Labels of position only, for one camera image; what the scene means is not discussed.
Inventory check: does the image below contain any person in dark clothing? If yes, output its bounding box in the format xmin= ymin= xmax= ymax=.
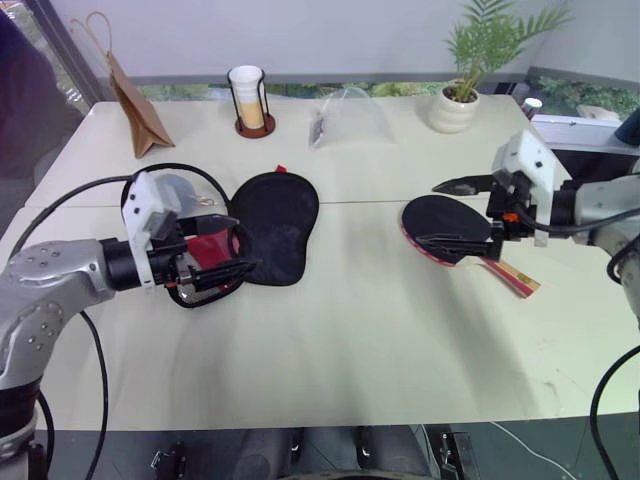
xmin=0 ymin=8 xmax=67 ymax=179

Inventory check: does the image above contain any white paper cup stack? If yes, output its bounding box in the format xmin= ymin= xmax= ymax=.
xmin=229 ymin=65 xmax=265 ymax=130

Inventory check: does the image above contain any dark blue round object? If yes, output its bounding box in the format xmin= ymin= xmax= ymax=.
xmin=614 ymin=116 xmax=640 ymax=147

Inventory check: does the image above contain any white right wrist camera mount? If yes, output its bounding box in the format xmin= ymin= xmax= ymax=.
xmin=489 ymin=128 xmax=565 ymax=249

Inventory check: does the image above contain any black rubber table tennis paddle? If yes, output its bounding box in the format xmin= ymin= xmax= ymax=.
xmin=399 ymin=194 xmax=544 ymax=301

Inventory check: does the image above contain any thin white cable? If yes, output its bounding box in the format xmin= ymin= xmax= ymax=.
xmin=488 ymin=420 xmax=604 ymax=480

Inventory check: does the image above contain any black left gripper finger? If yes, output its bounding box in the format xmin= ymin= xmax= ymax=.
xmin=178 ymin=213 xmax=240 ymax=237
xmin=191 ymin=258 xmax=265 ymax=295

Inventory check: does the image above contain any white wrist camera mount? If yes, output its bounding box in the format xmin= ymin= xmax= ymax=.
xmin=121 ymin=170 xmax=187 ymax=292
xmin=489 ymin=128 xmax=565 ymax=249

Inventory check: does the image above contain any black and red paddle case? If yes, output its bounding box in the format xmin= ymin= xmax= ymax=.
xmin=132 ymin=162 xmax=322 ymax=312

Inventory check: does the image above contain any cup in black holder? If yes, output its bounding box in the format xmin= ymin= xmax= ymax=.
xmin=226 ymin=66 xmax=278 ymax=139

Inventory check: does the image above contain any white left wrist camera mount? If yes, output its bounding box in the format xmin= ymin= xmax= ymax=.
xmin=121 ymin=170 xmax=187 ymax=292

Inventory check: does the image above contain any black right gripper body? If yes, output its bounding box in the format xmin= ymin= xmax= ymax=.
xmin=486 ymin=171 xmax=539 ymax=262

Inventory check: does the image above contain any brown paper bag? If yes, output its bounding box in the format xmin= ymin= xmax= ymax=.
xmin=69 ymin=11 xmax=177 ymax=161

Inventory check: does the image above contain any clear plastic bag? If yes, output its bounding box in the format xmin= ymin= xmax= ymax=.
xmin=306 ymin=85 xmax=397 ymax=152

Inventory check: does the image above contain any grey side table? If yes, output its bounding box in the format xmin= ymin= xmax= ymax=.
xmin=528 ymin=112 xmax=640 ymax=171

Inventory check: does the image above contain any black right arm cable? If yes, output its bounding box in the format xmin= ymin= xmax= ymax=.
xmin=514 ymin=197 xmax=640 ymax=480

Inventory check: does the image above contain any black metal bracket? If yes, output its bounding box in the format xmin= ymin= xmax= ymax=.
xmin=151 ymin=440 xmax=187 ymax=472
xmin=438 ymin=430 xmax=475 ymax=480

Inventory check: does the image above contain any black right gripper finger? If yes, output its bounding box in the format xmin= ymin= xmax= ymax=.
xmin=410 ymin=232 xmax=496 ymax=263
xmin=431 ymin=174 xmax=496 ymax=197

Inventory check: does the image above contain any green palm in white pot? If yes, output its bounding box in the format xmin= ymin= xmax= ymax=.
xmin=426 ymin=0 xmax=577 ymax=135

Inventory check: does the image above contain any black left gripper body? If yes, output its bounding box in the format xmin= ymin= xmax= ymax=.
xmin=149 ymin=216 xmax=201 ymax=293

